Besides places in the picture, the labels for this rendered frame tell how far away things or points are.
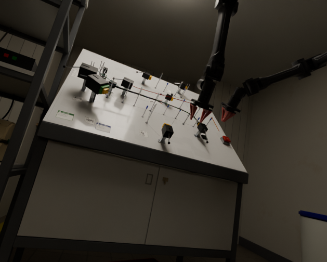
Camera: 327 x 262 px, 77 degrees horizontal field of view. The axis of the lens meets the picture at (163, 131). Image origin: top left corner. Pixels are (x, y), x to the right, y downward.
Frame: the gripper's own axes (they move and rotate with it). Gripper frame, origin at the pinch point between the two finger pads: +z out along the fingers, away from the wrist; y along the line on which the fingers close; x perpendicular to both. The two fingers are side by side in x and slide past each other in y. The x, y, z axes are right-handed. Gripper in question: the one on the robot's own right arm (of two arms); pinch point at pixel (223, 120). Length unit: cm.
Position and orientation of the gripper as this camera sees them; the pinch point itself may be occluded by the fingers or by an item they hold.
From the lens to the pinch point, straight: 123.7
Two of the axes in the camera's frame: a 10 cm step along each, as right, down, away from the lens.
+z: -3.9, 8.4, 3.7
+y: -8.7, -2.1, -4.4
